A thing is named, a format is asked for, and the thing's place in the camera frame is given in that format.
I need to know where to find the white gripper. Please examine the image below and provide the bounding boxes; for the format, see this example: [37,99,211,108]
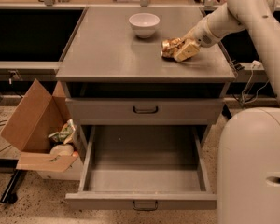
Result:
[174,16,221,62]

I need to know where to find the crushed orange soda can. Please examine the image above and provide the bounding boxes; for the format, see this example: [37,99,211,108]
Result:
[161,38,185,58]

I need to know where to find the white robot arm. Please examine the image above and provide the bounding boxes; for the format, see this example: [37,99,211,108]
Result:
[174,0,280,224]

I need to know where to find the grey drawer cabinet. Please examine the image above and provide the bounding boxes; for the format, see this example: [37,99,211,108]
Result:
[56,6,237,211]

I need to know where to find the closed grey upper drawer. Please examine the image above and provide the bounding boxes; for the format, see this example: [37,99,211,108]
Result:
[65,98,223,125]

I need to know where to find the open grey middle drawer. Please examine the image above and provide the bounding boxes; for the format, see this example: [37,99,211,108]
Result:
[66,126,217,211]

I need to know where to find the white ceramic bowl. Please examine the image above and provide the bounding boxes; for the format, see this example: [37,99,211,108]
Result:
[129,13,161,38]

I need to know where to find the crumpled snack bag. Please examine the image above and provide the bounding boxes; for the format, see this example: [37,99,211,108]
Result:
[48,119,76,144]

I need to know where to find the white round object in box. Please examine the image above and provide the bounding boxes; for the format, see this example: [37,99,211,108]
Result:
[50,144,74,156]

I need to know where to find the brown cardboard box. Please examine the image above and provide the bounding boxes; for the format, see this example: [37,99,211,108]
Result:
[0,79,77,172]

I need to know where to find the black stand leg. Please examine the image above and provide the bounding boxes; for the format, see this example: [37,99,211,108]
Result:
[0,170,24,204]

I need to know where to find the white power adapter with cable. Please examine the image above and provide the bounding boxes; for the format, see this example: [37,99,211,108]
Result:
[239,60,269,106]

